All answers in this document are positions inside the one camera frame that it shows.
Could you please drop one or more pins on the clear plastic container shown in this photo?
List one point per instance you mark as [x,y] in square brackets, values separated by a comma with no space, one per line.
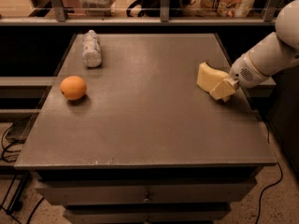
[97,7]

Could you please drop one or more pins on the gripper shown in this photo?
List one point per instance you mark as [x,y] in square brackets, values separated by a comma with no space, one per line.
[245,72]

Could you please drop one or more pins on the orange fruit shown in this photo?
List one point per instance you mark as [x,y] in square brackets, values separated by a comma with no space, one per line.
[73,88]

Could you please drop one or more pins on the lower grey drawer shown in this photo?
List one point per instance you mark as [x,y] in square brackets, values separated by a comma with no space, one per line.
[147,214]

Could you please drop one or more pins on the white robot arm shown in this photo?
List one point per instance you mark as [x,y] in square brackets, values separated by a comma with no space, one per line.
[276,52]

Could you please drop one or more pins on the grey drawer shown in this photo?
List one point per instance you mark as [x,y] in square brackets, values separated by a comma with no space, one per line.
[69,193]
[147,214]

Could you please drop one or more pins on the white plastic bottle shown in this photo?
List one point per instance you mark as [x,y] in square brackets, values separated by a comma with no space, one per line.
[91,54]

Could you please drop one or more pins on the grey drawer cabinet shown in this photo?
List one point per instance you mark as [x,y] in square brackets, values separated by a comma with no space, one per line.
[144,120]

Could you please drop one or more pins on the upper grey drawer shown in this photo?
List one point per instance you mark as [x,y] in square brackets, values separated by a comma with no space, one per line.
[69,193]

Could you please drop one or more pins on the metal shelf rail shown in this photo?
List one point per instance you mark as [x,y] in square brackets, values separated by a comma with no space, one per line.
[71,13]

